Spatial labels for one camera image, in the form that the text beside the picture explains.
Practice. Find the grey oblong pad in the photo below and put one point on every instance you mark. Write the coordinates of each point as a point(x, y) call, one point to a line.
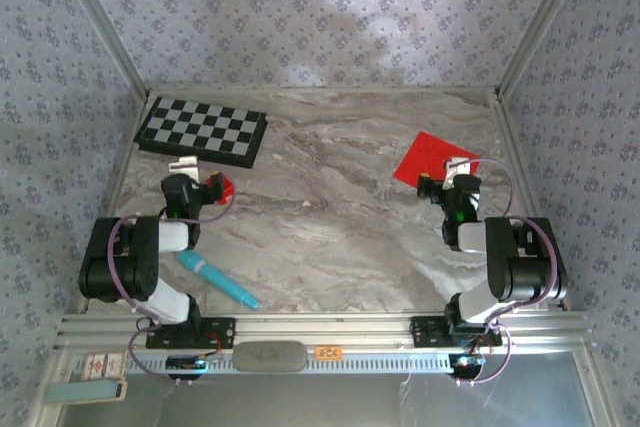
point(270, 357)

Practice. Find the teal flat box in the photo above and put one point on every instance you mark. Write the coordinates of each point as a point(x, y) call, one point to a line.
point(85, 391)

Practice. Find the red transparent toy brick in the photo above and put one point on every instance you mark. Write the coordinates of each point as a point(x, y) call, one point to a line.
point(229, 192)

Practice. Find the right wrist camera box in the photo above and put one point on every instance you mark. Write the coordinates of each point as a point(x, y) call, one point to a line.
point(452, 169)

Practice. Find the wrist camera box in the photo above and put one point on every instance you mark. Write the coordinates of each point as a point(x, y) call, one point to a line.
point(184, 164)
point(452, 169)

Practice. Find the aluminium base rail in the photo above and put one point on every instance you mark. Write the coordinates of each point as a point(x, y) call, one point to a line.
point(320, 329)

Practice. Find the teal marker pen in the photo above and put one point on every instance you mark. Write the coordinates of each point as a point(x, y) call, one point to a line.
point(215, 277)

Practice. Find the black grey checkerboard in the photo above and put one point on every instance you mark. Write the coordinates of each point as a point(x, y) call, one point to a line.
point(200, 127)

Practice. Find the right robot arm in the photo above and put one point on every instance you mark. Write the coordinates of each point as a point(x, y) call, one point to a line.
point(472, 237)

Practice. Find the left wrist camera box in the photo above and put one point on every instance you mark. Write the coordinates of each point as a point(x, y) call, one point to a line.
point(184, 164)

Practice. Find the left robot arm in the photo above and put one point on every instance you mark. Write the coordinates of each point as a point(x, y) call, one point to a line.
point(170, 237)

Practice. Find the red white card box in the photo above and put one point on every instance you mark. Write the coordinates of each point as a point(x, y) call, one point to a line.
point(104, 366)

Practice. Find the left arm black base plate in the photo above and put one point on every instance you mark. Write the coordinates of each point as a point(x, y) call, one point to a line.
point(220, 332)

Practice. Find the orange label tag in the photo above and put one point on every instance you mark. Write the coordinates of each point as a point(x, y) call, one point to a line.
point(329, 352)

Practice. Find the red paper sheet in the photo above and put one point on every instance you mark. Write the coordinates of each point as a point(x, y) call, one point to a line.
point(425, 157)

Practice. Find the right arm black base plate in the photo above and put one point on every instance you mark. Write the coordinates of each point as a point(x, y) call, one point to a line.
point(427, 332)

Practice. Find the aluminium corner post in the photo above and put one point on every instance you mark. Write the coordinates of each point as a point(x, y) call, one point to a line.
point(545, 22)
point(100, 22)

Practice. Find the grey metal panel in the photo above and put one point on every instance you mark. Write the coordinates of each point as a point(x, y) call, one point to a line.
point(320, 402)

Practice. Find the aluminium side rail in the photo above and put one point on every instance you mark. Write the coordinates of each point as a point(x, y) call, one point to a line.
point(520, 167)
point(125, 157)

